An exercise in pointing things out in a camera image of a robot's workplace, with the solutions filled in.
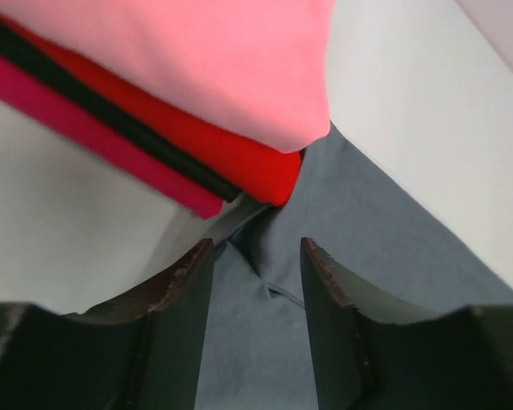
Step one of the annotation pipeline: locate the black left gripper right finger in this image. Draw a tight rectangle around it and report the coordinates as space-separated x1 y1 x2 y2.
300 237 513 409

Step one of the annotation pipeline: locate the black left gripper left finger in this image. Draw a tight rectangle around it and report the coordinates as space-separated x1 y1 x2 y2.
0 239 215 409

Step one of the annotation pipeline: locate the grey blue t shirt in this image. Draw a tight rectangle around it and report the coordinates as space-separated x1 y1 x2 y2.
196 130 513 409

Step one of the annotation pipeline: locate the magenta folded t shirt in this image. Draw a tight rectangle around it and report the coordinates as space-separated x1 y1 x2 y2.
0 56 223 220

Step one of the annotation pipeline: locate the red folded t shirt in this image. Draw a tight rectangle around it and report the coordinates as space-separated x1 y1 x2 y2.
0 15 301 206

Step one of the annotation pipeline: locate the pink folded t shirt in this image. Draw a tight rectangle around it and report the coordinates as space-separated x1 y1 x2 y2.
0 0 333 153

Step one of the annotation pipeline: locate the black folded t shirt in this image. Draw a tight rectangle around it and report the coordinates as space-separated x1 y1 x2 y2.
0 21 241 202

